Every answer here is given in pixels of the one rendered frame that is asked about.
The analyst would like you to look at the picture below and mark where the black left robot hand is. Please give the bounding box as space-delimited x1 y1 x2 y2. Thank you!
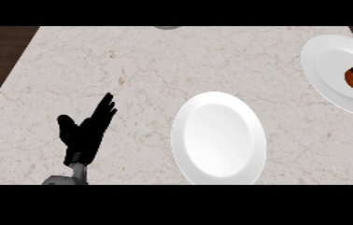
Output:
55 91 119 168

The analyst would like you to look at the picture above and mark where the grey round object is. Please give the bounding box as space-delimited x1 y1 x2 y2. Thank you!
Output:
154 25 182 31

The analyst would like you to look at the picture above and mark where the white round plate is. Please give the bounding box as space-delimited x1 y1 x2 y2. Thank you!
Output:
300 34 353 115

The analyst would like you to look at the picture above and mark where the orange brown squash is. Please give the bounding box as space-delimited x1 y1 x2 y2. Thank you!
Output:
343 66 353 90

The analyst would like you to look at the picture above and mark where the white oval plate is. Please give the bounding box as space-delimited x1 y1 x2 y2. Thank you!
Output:
170 91 268 186

